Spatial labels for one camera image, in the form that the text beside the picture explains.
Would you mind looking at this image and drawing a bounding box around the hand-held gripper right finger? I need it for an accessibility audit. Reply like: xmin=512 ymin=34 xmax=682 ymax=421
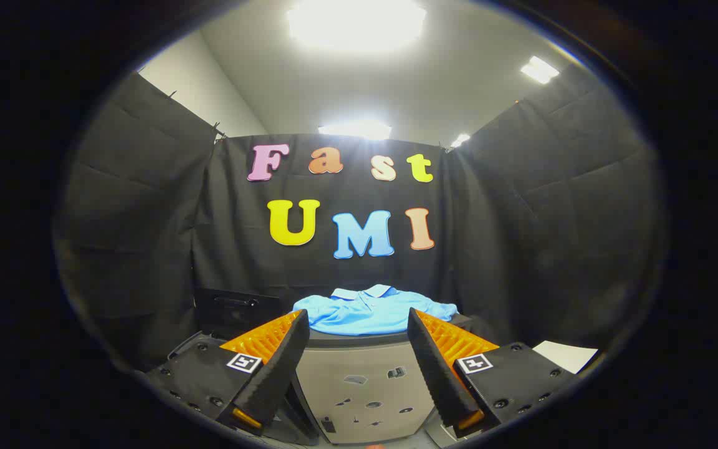
xmin=406 ymin=307 xmax=579 ymax=440

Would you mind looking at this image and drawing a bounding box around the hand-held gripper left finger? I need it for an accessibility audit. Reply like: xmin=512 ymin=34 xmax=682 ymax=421
xmin=146 ymin=309 xmax=312 ymax=437

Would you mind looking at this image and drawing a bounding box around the black washing machine lid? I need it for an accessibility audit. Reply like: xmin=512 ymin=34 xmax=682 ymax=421
xmin=194 ymin=287 xmax=283 ymax=341

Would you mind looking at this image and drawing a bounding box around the light blue polo shirt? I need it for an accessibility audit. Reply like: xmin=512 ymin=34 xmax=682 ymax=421
xmin=292 ymin=284 xmax=459 ymax=337

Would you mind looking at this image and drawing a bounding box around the grey top-load washing machine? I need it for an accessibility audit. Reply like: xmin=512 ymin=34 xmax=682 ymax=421
xmin=147 ymin=331 xmax=319 ymax=445

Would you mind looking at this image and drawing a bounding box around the white paper sheet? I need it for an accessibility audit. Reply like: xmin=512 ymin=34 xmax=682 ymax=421
xmin=532 ymin=340 xmax=601 ymax=375

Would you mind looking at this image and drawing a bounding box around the black backdrop cloth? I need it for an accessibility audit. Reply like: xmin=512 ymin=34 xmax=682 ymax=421
xmin=54 ymin=65 xmax=668 ymax=375

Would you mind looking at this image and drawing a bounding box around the large ceiling light panel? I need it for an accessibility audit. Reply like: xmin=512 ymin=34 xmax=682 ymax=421
xmin=286 ymin=0 xmax=428 ymax=55

